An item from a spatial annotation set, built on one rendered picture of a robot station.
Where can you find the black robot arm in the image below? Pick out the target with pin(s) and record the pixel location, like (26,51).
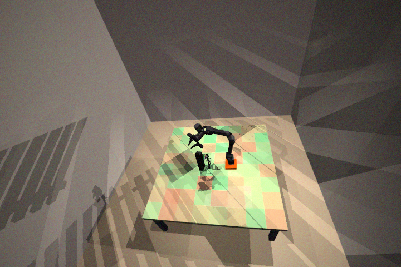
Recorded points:
(210,130)

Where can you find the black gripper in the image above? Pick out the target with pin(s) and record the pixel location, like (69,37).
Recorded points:
(196,139)

